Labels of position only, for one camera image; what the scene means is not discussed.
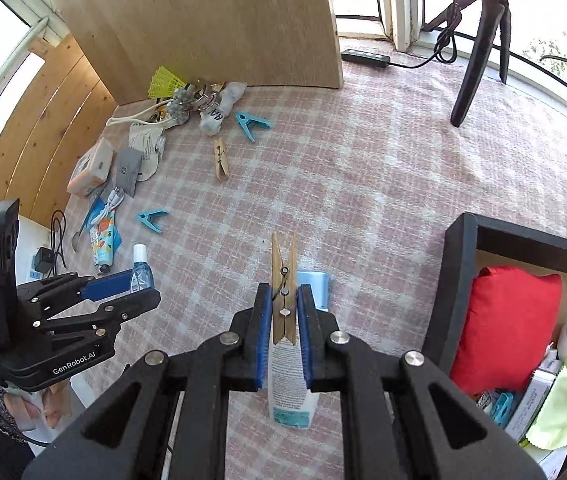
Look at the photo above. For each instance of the crumpled white plastic bag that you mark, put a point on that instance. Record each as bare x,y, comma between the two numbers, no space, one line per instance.
234,92

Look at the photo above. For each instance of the white cloth with dark print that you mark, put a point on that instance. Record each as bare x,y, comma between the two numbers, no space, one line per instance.
211,122

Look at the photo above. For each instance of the white printed paper packet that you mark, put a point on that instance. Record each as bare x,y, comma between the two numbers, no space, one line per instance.
146,142

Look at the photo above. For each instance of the light green cleaning cloth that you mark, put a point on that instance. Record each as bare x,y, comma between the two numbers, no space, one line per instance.
563,400

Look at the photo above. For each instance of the orange white wipes pack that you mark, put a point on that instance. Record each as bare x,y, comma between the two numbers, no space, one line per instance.
88,170

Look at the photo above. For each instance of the white floral tissue box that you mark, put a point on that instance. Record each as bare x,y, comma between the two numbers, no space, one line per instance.
533,395

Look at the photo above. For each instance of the white window frame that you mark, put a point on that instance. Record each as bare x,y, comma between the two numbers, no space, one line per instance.
28,30
398,10

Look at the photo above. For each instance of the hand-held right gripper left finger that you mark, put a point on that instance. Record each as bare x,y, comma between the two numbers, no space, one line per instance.
263,340

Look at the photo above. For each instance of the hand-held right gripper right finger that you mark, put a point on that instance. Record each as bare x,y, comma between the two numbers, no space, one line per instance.
306,345

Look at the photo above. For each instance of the black tripod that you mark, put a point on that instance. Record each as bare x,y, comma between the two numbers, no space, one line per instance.
471,75

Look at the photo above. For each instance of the black rectangular tray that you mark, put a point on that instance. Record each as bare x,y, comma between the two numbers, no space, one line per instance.
456,280

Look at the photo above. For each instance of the white massager with grey balls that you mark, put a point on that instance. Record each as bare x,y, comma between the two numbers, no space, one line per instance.
179,105

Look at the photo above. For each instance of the small colourful packet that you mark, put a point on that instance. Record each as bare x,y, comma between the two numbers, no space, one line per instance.
486,400

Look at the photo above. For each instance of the person's left hand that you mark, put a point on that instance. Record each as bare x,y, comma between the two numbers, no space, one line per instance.
56,405

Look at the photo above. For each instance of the slatted pine wood panel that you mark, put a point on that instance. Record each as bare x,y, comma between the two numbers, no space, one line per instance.
48,135

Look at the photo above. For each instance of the small clear blue liquid bottle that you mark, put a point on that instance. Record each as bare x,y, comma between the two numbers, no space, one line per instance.
141,275

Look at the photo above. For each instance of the colourful toothpaste tube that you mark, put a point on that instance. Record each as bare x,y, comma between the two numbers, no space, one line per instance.
105,242

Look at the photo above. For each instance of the metal eyelash curler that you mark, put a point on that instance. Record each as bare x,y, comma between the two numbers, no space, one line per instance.
206,95

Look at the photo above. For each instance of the white bottle with blue cap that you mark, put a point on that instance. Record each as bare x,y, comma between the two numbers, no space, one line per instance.
288,400

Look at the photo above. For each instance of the yellow plastic shuttlecock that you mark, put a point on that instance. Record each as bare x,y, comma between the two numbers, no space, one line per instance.
163,82

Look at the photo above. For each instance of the wooden clothespin with dark print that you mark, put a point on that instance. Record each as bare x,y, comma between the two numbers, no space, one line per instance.
221,162

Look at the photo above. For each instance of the metal spoon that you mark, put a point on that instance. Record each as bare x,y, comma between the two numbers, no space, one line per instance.
77,240

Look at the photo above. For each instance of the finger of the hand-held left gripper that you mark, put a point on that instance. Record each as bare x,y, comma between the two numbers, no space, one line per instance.
133,305
108,285

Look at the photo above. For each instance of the red cushion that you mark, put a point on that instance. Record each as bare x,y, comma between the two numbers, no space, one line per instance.
508,330

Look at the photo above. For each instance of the upright light wooden board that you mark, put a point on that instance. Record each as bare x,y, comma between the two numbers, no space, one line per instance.
203,20

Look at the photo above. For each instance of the grey sachet with round mark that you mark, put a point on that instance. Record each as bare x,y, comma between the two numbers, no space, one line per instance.
127,170

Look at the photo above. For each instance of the plain wooden clothespin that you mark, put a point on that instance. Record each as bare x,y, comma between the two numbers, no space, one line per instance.
283,310

